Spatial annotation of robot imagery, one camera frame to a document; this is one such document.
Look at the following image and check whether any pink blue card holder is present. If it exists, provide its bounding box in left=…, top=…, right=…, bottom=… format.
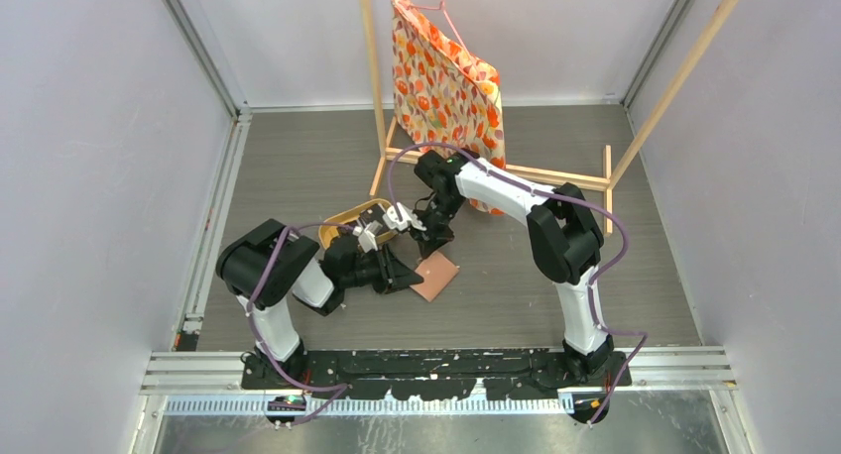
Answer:
left=410, top=251, right=460, bottom=302

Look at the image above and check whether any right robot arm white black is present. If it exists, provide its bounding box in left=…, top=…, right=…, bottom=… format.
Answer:
left=410, top=151, right=613, bottom=386

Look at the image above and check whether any wooden hanging rack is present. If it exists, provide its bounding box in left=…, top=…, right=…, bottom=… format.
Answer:
left=359, top=0, right=740, bottom=210

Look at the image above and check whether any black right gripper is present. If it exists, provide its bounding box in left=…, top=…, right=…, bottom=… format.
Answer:
left=405, top=194, right=466, bottom=259

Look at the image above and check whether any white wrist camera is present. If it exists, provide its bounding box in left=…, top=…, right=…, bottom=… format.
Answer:
left=383, top=202, right=426, bottom=233
left=352, top=221, right=382, bottom=253

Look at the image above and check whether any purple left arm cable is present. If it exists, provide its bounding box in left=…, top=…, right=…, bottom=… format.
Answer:
left=245, top=223, right=363, bottom=427

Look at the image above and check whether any pink wire hanger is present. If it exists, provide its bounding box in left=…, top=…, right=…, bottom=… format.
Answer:
left=405, top=0, right=472, bottom=57

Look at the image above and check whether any yellow oval card tray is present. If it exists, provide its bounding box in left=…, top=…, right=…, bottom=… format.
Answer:
left=318, top=198, right=391, bottom=249

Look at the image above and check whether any orange floral fabric bag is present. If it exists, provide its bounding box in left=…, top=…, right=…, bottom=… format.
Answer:
left=389, top=0, right=510, bottom=216

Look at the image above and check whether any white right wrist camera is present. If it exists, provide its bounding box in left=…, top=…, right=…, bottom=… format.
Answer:
left=383, top=202, right=426, bottom=233

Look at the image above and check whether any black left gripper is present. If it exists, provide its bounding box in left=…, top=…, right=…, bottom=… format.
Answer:
left=340, top=243, right=421, bottom=293

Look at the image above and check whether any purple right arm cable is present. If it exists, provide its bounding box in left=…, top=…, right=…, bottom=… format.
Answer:
left=386, top=142, right=650, bottom=427

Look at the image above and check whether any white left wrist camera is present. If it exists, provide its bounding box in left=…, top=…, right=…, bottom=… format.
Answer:
left=352, top=221, right=382, bottom=253

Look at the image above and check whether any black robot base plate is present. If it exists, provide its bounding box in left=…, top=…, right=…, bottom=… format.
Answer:
left=239, top=348, right=631, bottom=401

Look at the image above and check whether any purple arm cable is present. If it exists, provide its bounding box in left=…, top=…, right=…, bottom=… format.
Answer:
left=386, top=142, right=650, bottom=427
left=245, top=223, right=363, bottom=427

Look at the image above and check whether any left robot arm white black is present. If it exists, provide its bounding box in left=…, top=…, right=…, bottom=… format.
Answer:
left=215, top=219, right=424, bottom=389

